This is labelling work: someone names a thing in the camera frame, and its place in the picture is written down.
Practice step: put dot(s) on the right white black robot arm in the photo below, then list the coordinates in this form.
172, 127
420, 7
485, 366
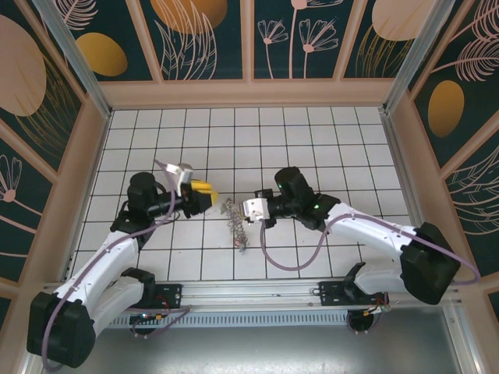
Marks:
370, 233

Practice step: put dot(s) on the grey disc keyring with loops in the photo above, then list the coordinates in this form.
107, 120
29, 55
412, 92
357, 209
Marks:
236, 226

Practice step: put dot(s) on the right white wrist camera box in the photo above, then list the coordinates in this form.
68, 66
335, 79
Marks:
255, 210

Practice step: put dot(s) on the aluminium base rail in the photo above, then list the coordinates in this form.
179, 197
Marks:
249, 290

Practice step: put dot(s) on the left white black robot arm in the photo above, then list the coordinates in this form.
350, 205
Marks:
101, 269

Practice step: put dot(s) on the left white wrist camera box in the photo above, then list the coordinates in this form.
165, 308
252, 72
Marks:
180, 175

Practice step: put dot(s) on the grey sheet metal panel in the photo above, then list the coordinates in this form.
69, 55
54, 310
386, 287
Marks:
249, 350

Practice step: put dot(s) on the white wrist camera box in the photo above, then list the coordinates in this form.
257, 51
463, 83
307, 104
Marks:
180, 175
255, 210

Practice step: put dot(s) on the aluminium side rail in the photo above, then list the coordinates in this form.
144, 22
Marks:
403, 175

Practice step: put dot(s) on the aluminium frame post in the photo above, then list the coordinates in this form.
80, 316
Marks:
80, 58
413, 58

